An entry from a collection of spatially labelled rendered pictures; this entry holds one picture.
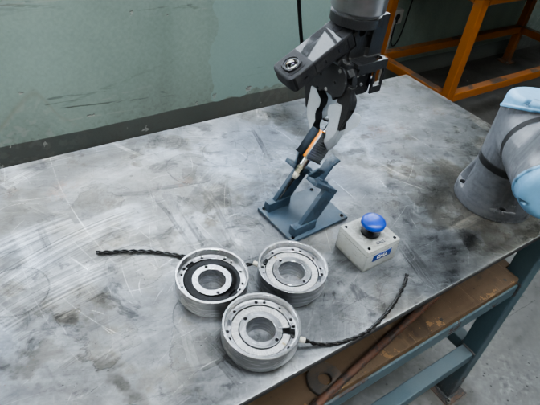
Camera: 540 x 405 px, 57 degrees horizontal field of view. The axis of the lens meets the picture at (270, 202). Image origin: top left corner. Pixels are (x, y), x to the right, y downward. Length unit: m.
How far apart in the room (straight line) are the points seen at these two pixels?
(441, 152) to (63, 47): 1.55
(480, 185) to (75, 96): 1.75
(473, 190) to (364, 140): 0.27
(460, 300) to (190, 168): 0.66
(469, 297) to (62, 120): 1.78
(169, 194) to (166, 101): 1.59
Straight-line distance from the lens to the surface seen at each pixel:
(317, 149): 0.79
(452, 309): 1.18
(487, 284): 1.28
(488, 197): 1.01
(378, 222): 0.80
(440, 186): 1.06
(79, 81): 2.29
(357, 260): 0.82
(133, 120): 2.46
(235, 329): 0.68
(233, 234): 0.84
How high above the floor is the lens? 1.38
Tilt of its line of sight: 40 degrees down
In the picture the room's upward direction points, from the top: 8 degrees clockwise
